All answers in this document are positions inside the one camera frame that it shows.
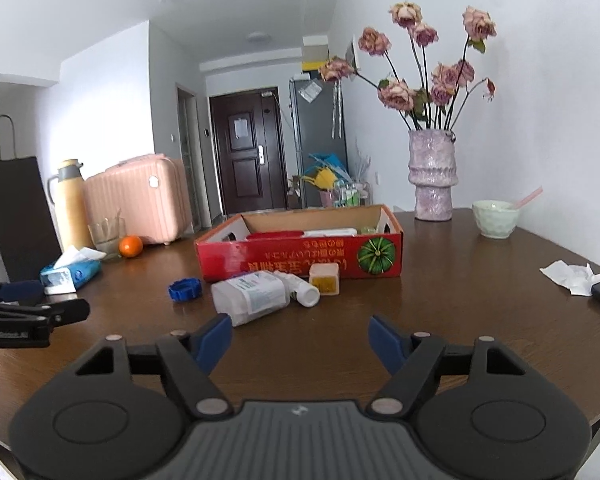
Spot blue plastic lid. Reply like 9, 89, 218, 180
168, 278, 202, 303

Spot wall poster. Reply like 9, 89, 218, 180
345, 35, 361, 72

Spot blue yellow toy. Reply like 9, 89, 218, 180
300, 152, 353, 193

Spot large white plastic bottle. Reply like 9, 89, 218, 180
211, 270, 291, 327

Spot small white yellow box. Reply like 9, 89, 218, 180
308, 262, 342, 295

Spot black paper bag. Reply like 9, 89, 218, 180
0, 115, 63, 283

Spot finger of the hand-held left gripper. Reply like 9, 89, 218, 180
0, 298, 90, 331
0, 280, 45, 306

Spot yellow thermos jug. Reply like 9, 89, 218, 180
47, 159, 93, 251

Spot white red lint brush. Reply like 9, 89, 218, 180
246, 228, 358, 239

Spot grey refrigerator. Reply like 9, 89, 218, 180
288, 74, 348, 208

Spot pale green bowl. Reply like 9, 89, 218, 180
472, 200, 522, 239

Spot pink ceramic vase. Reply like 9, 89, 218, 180
408, 129, 456, 222

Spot crumpled white tissue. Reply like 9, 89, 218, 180
540, 260, 600, 297

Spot clear drinking glass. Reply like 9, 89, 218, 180
88, 216, 127, 262

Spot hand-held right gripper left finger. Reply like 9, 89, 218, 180
75, 312, 233, 419

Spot dark brown entrance door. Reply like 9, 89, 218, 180
208, 87, 288, 216

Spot blue tissue pack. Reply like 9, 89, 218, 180
40, 245, 103, 295

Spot interior side door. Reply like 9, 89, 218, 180
176, 85, 204, 231

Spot storage cart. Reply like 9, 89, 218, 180
337, 180, 371, 208

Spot pink spoon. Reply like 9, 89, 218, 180
510, 186, 543, 209

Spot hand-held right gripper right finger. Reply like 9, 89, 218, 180
367, 314, 526, 419

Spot pink suitcase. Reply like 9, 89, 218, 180
83, 154, 193, 246

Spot dried rose bouquet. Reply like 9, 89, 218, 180
319, 1, 498, 133

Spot red cardboard box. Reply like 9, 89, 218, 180
194, 204, 405, 282

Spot small white bottle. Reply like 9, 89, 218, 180
274, 270, 321, 308

